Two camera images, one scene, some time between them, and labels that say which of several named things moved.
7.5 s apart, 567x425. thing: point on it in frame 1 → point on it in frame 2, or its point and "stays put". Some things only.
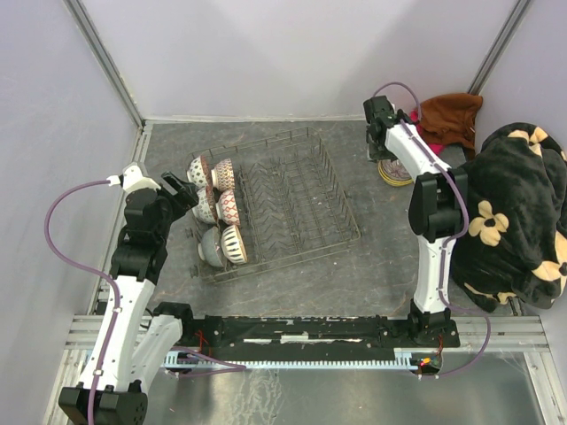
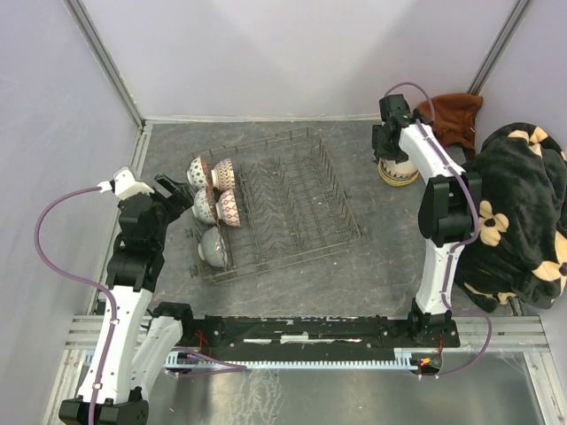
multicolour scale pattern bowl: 223,175 stays put
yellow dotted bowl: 392,181 stays put
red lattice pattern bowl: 227,208 stays put
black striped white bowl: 233,244 → 402,170
